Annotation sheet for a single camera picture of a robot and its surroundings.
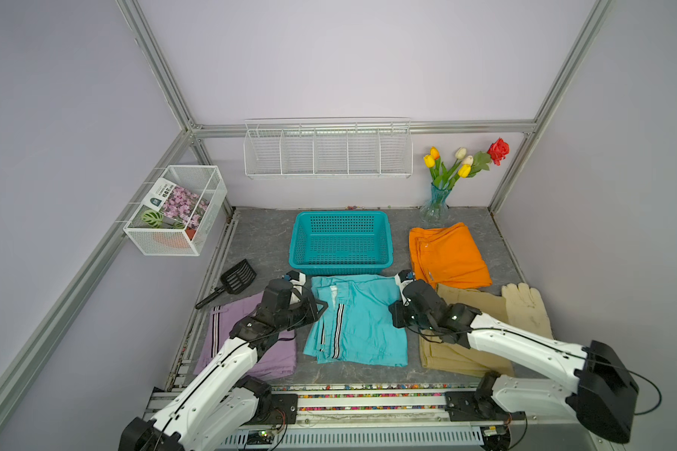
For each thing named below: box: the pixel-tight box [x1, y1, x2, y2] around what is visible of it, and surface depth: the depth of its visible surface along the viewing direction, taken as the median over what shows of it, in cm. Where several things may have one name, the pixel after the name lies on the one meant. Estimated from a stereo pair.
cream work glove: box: [501, 281, 554, 341], surface depth 91 cm
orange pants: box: [408, 222, 493, 290], surface depth 104 cm
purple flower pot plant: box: [141, 177, 209, 241], surface depth 75 cm
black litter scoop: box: [194, 258, 257, 310], surface depth 101 cm
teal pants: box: [303, 275, 409, 367], surface depth 81 cm
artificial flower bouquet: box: [423, 138, 510, 186], surface depth 96 cm
